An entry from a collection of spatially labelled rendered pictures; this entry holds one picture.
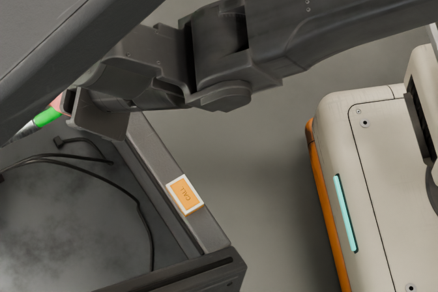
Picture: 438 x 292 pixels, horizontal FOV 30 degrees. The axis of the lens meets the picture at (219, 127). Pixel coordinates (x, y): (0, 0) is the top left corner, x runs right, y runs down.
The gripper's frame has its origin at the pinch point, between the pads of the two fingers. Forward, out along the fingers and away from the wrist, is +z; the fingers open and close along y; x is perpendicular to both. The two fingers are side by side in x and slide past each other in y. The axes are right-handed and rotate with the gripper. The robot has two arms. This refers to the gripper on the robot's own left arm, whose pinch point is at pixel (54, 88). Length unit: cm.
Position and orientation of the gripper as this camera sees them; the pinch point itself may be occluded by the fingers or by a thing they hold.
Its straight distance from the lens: 87.8
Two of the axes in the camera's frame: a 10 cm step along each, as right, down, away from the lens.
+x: 6.6, 2.8, 7.0
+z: -7.3, 0.3, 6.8
